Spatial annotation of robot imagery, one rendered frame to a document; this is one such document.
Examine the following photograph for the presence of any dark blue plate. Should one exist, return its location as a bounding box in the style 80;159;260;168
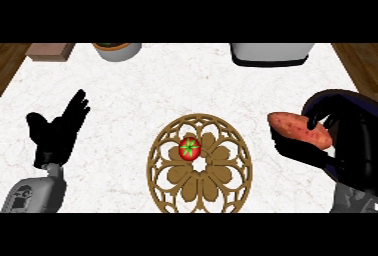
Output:
300;88;378;183

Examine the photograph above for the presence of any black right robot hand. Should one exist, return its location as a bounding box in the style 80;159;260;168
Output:
269;94;378;194

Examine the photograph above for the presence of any grey plant pot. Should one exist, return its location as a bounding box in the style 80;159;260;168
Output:
92;42;144;63

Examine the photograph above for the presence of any brown openwork round placemat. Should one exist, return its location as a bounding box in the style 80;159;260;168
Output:
145;113;254;214

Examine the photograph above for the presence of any red tomato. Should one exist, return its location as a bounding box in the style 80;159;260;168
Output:
178;136;203;162

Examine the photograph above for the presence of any reddish-brown sweet potato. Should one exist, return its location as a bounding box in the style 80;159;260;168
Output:
266;111;334;150

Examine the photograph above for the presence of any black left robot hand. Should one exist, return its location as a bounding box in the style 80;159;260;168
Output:
25;88;92;170

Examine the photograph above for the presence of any white appliance with black base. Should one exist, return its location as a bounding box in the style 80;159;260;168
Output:
229;42;316;68

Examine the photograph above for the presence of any brown wooden block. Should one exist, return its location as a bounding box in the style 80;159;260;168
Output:
25;42;77;63

